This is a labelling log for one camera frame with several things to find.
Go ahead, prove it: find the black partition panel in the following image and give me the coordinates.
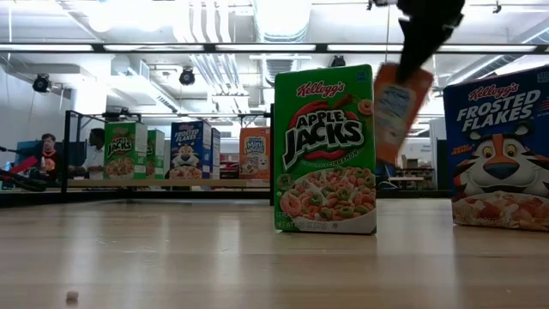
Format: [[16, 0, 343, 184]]
[[436, 137, 447, 190]]

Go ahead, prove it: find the cardboard box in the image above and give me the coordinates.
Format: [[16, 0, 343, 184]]
[[401, 154, 424, 170]]

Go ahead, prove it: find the white rectangular ceiling duct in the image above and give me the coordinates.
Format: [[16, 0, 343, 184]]
[[110, 55, 181, 113]]

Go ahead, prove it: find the black aluminium table frame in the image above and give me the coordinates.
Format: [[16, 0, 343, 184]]
[[0, 187, 549, 209]]

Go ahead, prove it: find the silver round air duct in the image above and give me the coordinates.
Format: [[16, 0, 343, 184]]
[[252, 0, 312, 89]]

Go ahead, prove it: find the orange Mini Wheats cereal box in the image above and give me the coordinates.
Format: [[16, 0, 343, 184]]
[[238, 126, 272, 180], [371, 62, 435, 167]]

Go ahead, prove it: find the red plastic object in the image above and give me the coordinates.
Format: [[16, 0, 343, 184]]
[[7, 154, 39, 176]]

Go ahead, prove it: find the long suspended linear light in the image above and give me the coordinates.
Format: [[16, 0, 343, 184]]
[[0, 41, 549, 55]]

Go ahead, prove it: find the person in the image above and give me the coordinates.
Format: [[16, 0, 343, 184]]
[[81, 127, 106, 180], [37, 132, 63, 181]]

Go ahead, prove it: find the blue partition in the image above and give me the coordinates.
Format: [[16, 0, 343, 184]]
[[15, 139, 87, 177]]

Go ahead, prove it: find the green Apple Jacks cereal box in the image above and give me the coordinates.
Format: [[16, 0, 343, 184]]
[[103, 121, 148, 180], [147, 128, 166, 180], [273, 64, 378, 236]]

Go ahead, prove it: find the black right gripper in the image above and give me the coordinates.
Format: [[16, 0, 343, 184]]
[[396, 0, 467, 85]]

